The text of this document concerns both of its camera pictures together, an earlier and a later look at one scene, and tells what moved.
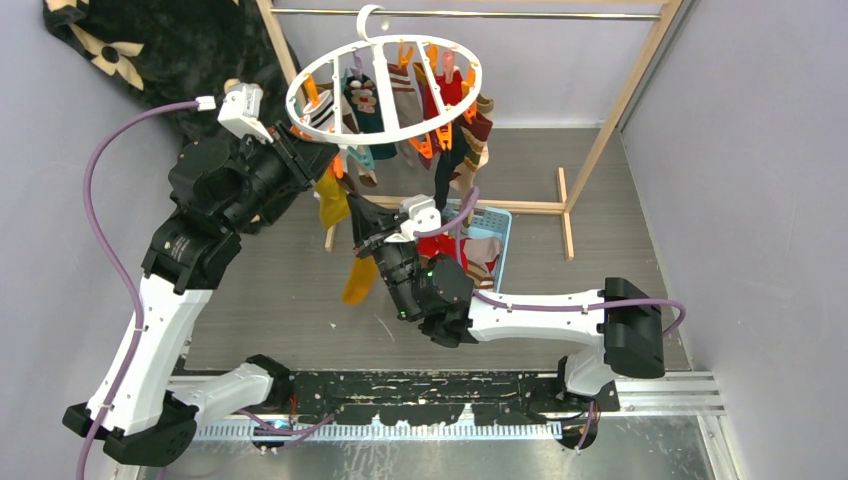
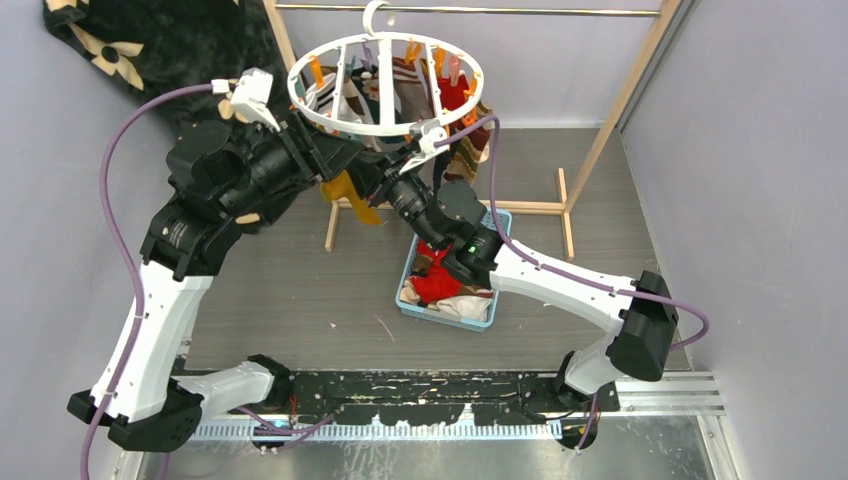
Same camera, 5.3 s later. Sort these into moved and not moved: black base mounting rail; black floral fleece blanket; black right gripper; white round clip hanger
Moved: black right gripper
Not moved: black floral fleece blanket; black base mounting rail; white round clip hanger
